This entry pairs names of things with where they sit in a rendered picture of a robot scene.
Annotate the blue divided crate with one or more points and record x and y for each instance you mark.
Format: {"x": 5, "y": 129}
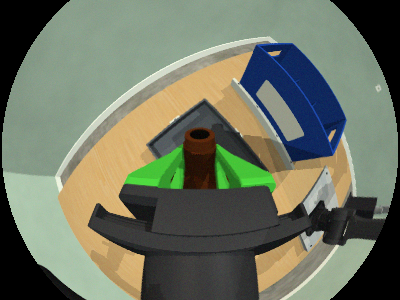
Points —
{"x": 287, "y": 108}

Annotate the brown bottle with green label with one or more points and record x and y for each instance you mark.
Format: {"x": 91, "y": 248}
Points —
{"x": 199, "y": 155}

